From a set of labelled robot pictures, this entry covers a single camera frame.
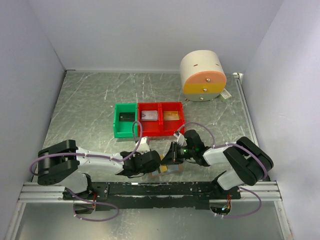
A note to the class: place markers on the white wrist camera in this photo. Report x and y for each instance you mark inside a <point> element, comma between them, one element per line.
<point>144,145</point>
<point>180,139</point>

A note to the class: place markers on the small white green box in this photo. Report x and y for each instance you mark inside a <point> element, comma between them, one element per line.
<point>225,95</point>

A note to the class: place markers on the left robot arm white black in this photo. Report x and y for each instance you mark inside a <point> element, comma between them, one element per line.
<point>73,167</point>

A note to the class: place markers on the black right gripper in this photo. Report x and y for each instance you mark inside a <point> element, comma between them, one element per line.
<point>172,157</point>

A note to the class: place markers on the green plastic bin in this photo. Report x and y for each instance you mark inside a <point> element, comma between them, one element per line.
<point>123,129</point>

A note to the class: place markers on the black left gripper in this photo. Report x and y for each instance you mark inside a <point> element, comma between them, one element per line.
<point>150,170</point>

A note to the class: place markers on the gold card in bin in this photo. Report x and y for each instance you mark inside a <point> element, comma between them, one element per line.
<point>171,115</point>

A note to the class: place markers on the silver purple card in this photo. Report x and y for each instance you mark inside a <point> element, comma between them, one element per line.
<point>149,115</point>

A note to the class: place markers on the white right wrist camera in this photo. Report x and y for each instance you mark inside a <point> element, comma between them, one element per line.
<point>180,139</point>

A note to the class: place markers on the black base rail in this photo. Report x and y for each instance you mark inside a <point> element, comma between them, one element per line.
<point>149,195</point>

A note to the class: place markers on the brown leather card holder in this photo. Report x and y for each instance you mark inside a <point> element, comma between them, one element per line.
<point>171,169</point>

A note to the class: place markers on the white round drawer cabinet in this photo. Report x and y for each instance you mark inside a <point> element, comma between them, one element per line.
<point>202,76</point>

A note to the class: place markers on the red plastic bin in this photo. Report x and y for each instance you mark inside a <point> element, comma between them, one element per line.
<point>169,127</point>
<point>149,128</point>

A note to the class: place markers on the black card in green bin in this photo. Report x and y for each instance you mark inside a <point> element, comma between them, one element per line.
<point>127,116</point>

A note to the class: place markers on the white corner bracket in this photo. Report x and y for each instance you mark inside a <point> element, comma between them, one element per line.
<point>238,75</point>

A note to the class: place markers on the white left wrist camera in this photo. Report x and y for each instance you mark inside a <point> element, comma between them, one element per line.
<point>144,145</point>

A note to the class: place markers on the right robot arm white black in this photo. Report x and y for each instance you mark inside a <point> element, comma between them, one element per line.
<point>249,164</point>

